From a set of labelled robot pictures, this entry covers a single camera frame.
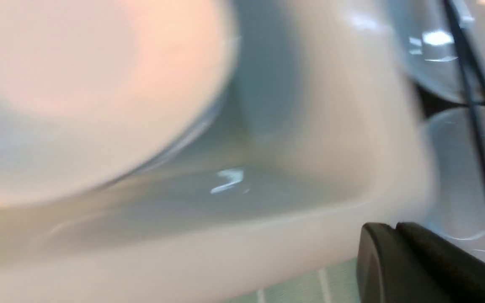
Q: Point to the teal checked tablecloth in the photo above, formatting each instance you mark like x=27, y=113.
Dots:
x=333, y=284

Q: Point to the white bowl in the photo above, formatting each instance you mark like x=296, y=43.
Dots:
x=459, y=215
x=424, y=35

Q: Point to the black plastic serving tray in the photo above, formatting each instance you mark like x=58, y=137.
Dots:
x=432, y=104

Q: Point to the large white plastic tub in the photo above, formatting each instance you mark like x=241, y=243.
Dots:
x=317, y=135

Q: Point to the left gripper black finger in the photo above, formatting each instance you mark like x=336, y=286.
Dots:
x=411, y=264

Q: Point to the stack of white bowls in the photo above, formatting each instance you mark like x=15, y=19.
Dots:
x=92, y=90

